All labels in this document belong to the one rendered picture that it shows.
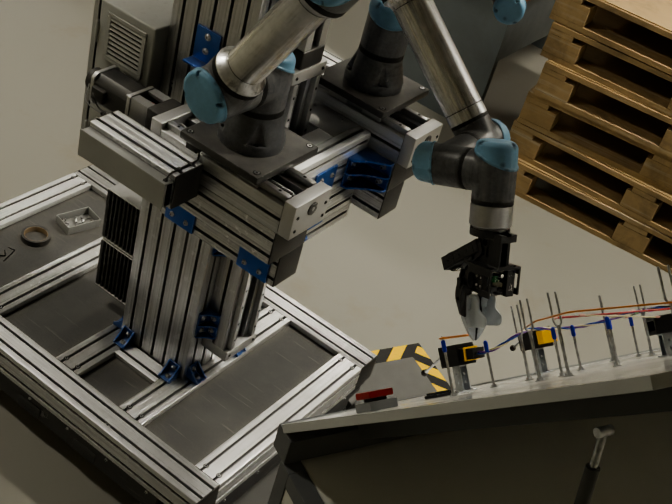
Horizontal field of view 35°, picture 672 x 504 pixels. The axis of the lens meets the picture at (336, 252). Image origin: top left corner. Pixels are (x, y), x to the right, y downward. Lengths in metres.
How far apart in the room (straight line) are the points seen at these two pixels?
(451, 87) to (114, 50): 1.03
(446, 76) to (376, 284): 2.10
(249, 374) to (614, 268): 1.97
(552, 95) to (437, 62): 2.65
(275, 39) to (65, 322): 1.48
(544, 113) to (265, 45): 2.76
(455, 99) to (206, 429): 1.38
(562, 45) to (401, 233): 1.02
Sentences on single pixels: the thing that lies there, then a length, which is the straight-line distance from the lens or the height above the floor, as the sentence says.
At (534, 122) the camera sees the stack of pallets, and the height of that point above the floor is 0.35.
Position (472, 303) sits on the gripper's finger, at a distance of 1.93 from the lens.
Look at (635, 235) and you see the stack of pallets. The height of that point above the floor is 0.09.
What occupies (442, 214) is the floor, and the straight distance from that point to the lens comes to 4.53.
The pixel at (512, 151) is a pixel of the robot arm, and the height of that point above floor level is 1.54.
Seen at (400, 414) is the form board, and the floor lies 1.21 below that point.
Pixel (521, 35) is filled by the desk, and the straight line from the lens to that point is 5.33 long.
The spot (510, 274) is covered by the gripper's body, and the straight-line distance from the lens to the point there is 1.90.
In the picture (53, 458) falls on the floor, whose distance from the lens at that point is 3.17.
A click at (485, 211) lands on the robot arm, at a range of 1.86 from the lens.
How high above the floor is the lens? 2.39
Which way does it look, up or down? 36 degrees down
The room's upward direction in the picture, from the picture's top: 17 degrees clockwise
